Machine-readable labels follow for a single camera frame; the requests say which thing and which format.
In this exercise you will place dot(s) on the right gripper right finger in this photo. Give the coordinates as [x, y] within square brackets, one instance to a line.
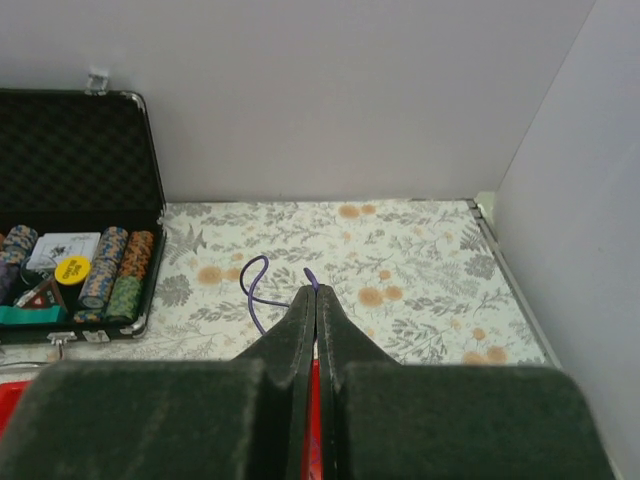
[385, 420]

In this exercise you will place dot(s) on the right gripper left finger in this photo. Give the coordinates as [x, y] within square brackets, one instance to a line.
[175, 420]

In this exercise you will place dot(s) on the red three-compartment bin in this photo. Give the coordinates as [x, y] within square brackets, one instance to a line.
[315, 415]

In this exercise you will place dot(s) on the floral table mat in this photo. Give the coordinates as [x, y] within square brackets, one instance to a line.
[417, 277]

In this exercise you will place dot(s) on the black poker chip case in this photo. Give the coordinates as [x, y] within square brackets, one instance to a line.
[82, 206]

